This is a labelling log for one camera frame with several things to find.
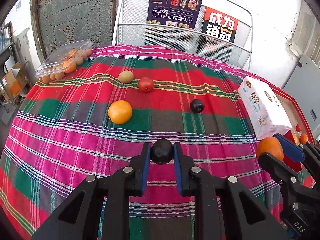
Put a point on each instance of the kiwi fruit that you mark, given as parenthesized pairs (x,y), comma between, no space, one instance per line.
(125,76)

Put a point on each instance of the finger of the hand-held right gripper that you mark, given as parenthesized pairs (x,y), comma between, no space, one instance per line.
(277,167)
(291,148)

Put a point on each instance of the brown cardboard carton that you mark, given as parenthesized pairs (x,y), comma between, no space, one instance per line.
(12,82)

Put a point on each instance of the white metal mesh rack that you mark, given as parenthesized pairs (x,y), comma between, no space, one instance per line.
(245,30)

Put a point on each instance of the grey metal cabinet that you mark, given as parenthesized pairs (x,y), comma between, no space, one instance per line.
(307,87)

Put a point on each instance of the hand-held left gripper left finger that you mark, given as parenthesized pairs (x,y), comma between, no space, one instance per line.
(147,165)

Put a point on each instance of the white tissue pack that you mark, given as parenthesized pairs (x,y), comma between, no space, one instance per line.
(262,105)

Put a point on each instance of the dark purple plum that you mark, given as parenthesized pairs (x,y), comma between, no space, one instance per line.
(161,151)
(197,106)

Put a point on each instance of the plaid tablecloth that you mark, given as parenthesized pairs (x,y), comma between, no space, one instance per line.
(75,142)

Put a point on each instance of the clear plastic container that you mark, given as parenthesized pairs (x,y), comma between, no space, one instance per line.
(57,55)

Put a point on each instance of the black and red book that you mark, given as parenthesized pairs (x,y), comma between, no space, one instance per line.
(220,27)

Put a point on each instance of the dark cookbook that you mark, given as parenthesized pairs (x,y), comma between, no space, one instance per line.
(172,10)

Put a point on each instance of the red cardboard box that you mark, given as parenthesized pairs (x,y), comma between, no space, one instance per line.
(291,110)

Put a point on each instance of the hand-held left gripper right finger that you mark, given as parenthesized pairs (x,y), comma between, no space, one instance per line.
(178,167)

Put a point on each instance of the pile of small brown fruits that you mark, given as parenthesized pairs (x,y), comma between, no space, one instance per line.
(56,76)

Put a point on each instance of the riveted metal door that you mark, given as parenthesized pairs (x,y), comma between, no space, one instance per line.
(75,12)

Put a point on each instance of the small orange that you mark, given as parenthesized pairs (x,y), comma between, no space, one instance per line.
(69,66)
(72,53)

